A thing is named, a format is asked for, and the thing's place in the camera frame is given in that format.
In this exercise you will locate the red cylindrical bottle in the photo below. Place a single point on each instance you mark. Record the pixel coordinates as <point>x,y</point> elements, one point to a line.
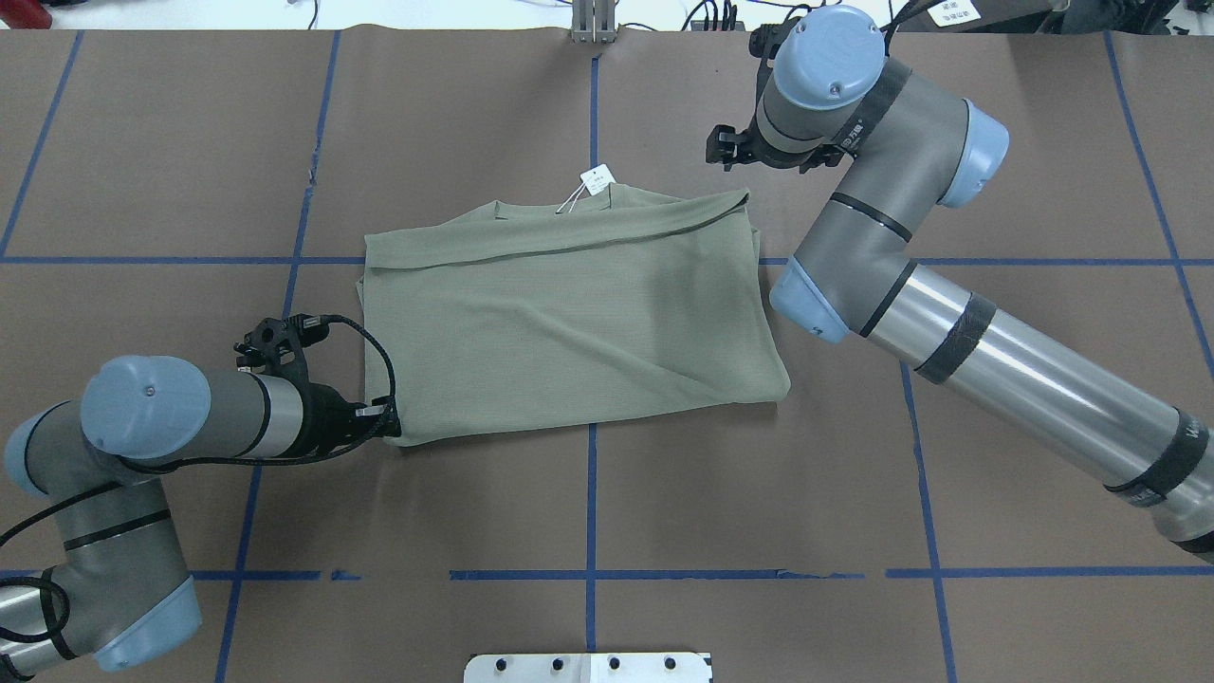
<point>25,14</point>

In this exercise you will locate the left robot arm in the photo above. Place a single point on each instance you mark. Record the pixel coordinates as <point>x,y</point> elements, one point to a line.
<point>124,594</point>

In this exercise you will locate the black box with label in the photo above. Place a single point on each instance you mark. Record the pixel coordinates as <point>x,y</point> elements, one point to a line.
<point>996,17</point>

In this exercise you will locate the white paper hang tag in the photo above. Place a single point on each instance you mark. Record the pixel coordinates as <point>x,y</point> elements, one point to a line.
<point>597,179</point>

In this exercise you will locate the aluminium frame post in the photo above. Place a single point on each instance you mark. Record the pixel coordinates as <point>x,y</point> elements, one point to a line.
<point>593,21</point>

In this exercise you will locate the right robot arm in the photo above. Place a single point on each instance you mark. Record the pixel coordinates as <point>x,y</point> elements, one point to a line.
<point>827,91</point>

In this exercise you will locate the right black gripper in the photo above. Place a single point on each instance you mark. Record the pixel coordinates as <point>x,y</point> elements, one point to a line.
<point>725,147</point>

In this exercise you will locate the white camera mast pedestal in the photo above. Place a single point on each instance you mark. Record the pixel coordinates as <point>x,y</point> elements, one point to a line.
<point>591,667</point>

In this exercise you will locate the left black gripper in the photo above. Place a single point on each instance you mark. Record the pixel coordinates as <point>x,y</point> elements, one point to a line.
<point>329,416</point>

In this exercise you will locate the green long sleeve shirt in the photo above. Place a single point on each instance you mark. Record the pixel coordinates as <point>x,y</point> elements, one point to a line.
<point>520,318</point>

